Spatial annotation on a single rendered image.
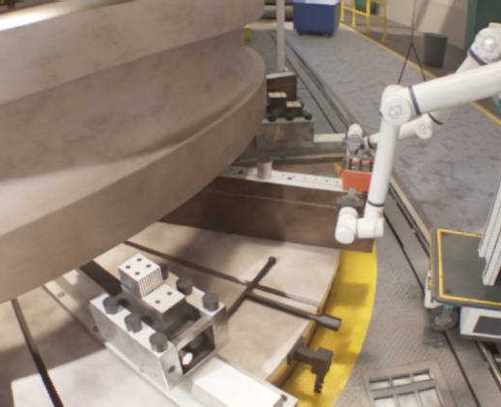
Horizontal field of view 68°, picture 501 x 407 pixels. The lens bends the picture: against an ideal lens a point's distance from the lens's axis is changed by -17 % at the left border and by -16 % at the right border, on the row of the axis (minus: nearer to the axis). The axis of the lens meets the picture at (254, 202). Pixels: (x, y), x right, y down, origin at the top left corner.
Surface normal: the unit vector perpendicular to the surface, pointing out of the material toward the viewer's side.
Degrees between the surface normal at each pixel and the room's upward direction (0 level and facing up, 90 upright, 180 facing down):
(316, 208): 90
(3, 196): 62
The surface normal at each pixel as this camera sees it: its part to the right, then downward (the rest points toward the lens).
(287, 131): 0.12, 0.51
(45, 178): 0.63, -0.10
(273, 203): -0.27, 0.51
